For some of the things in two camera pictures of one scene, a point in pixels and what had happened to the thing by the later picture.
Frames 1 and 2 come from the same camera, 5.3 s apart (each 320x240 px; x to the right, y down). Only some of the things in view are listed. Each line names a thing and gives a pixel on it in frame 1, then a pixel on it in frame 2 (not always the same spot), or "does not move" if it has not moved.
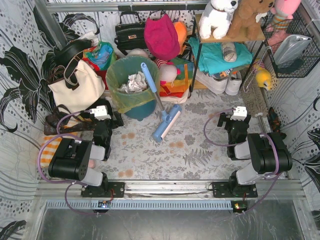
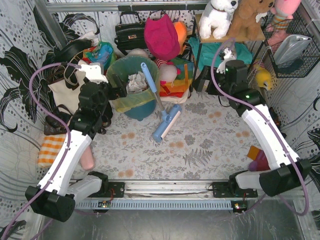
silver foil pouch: [291, 48] does not move
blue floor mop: [168, 118] does not move
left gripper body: [116, 120] to [113, 88]
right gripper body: [222, 119] to [225, 77]
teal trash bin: [143, 111] does not move
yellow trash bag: [117, 72] does not move
